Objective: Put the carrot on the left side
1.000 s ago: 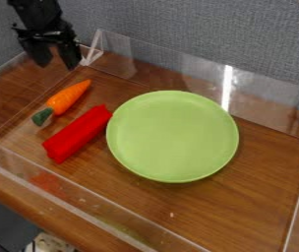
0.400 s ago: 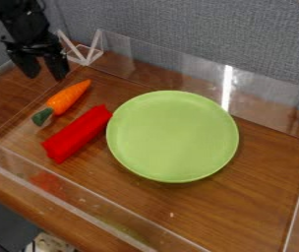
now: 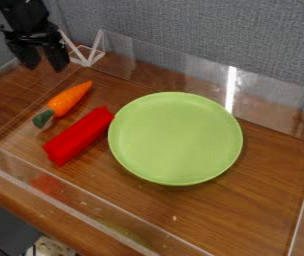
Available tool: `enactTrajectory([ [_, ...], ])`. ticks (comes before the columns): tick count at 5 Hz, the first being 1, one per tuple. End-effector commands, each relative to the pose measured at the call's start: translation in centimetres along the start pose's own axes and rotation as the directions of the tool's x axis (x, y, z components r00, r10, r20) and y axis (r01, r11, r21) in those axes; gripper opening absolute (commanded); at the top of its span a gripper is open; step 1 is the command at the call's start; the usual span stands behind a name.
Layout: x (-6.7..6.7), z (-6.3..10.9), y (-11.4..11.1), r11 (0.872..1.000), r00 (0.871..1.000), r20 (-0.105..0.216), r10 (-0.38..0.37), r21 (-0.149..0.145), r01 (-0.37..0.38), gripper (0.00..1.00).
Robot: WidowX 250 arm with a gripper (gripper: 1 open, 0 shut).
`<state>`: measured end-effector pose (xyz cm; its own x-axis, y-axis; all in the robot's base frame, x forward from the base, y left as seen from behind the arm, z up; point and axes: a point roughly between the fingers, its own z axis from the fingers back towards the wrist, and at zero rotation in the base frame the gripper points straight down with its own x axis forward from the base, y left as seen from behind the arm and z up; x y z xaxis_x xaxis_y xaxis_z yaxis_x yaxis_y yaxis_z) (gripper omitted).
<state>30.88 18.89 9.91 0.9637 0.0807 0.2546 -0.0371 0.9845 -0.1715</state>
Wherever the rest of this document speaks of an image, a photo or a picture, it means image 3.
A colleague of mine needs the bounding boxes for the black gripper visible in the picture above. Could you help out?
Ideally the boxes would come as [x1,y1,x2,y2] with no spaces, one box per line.
[0,22,69,72]

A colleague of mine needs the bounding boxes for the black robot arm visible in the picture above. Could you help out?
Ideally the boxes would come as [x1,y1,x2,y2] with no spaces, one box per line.
[0,0,69,72]

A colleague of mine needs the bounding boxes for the clear acrylic corner bracket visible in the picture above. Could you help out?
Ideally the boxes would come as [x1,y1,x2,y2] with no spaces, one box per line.
[60,30,105,67]

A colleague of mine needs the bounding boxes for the orange toy carrot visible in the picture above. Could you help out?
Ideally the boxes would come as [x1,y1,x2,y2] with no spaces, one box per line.
[32,81,93,128]

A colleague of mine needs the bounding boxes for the clear acrylic enclosure walls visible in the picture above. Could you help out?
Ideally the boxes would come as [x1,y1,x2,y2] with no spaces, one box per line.
[0,31,304,256]

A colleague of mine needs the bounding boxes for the light green plate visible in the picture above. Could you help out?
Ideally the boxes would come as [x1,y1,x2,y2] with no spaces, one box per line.
[108,92,243,186]

